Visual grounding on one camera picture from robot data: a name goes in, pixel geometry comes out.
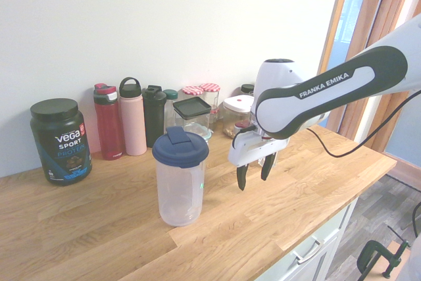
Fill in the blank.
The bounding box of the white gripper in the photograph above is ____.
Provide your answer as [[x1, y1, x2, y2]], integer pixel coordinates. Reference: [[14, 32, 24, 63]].
[[228, 126, 290, 192]]

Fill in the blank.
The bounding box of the clear pitcher blue lid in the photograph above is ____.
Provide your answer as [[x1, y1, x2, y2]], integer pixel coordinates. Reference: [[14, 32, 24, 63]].
[[151, 126, 211, 228]]

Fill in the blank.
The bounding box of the red water bottle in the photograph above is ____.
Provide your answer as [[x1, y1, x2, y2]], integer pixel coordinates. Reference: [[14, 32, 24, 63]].
[[93, 83, 126, 161]]

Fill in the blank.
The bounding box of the glass container teal lid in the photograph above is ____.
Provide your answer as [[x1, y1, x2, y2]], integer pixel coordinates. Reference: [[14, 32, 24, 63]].
[[184, 122, 214, 145]]

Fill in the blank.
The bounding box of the cereal canister white lid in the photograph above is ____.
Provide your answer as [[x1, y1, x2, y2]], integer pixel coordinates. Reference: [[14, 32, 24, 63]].
[[222, 95, 256, 140]]

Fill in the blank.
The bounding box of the square canister black lid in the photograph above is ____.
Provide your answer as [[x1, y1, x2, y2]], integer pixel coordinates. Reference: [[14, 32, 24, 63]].
[[172, 97, 212, 134]]

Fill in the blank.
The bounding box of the tall jar red checkered lid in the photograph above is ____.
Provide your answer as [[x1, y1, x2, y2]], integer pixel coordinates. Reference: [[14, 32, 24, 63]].
[[199, 82, 220, 120], [182, 86, 204, 104]]

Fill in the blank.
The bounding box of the pale green drawer cabinet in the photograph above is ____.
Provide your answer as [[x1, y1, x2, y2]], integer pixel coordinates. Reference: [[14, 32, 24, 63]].
[[259, 195, 359, 281]]

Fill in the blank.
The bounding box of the clear jar green lid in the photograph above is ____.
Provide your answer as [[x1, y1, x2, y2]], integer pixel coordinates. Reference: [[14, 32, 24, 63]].
[[162, 89, 179, 129]]

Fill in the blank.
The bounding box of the black shaker bottle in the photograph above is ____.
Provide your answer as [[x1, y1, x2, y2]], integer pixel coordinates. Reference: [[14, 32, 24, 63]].
[[142, 85, 167, 149]]

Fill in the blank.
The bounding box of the pink bottle black lid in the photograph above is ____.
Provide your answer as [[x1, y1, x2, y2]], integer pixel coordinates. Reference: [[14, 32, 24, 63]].
[[118, 76, 148, 157]]

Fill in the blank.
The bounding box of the green metal clamp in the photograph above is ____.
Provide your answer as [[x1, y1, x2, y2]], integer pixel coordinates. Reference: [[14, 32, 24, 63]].
[[357, 226, 412, 278]]

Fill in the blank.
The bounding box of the black Vega protein tub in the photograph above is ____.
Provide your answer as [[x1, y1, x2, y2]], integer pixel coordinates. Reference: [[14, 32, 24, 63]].
[[29, 98, 93, 187]]

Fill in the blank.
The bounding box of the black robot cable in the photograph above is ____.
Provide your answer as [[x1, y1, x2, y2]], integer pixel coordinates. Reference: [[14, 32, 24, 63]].
[[305, 88, 421, 159]]

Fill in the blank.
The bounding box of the silver drawer handle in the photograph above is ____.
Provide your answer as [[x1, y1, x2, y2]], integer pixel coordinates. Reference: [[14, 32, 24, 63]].
[[292, 240, 322, 265]]

